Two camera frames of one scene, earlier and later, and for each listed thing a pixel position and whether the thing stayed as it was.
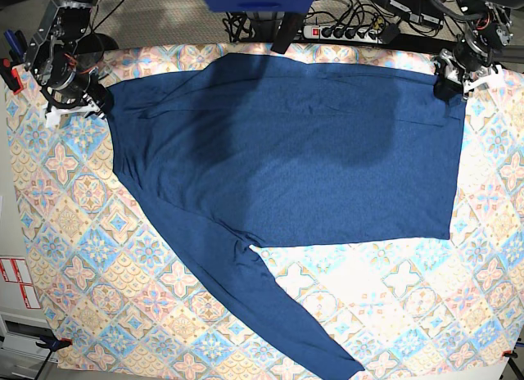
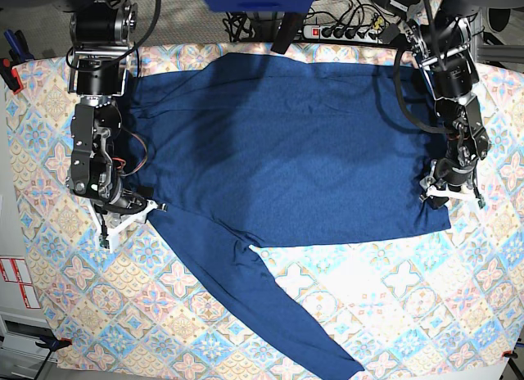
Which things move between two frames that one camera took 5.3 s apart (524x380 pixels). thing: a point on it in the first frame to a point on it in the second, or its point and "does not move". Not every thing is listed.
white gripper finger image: (453, 69) to (436, 197)
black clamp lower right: (510, 354) does not move
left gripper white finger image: (53, 115) to (112, 236)
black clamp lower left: (51, 344) does not move
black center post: (291, 23) does not move
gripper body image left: (68, 86) to (124, 202)
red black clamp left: (11, 76) does not move
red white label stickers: (16, 269) does not move
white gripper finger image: (468, 84) to (464, 193)
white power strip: (351, 33) does not move
